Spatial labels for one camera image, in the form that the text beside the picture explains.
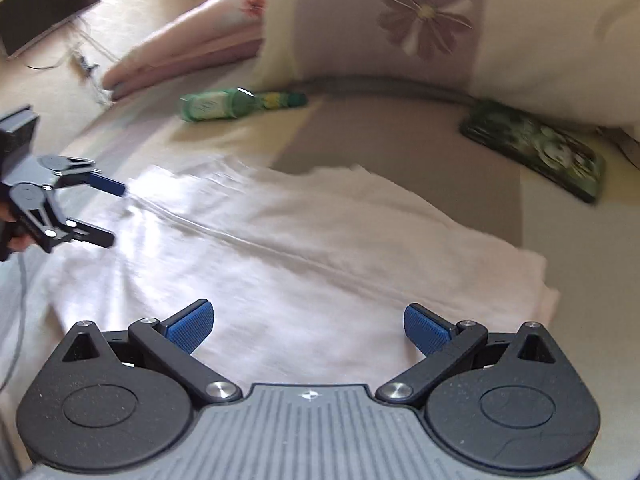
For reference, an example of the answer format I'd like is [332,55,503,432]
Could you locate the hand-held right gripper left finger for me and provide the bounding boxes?
[52,298,246,403]

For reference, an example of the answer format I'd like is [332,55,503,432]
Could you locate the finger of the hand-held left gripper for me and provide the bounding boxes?
[9,181,116,254]
[37,155,127,197]

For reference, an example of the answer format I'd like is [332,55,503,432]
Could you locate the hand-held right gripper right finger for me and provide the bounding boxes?
[375,302,563,403]

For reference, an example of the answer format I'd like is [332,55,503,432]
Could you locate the white printed t-shirt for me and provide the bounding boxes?
[37,156,562,397]

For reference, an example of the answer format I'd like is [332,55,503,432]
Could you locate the green glass bottle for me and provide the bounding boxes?
[178,87,309,124]

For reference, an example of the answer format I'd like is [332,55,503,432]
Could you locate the black television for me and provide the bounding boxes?
[0,0,102,59]

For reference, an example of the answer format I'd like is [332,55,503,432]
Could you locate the pink floral quilt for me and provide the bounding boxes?
[102,0,287,102]

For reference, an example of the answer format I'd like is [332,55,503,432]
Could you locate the phone with printed case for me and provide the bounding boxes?
[458,99,607,205]

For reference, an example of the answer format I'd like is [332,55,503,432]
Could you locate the floral pillow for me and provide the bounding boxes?
[256,0,640,129]

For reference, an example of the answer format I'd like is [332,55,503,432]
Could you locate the black power cables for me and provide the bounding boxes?
[26,29,117,107]

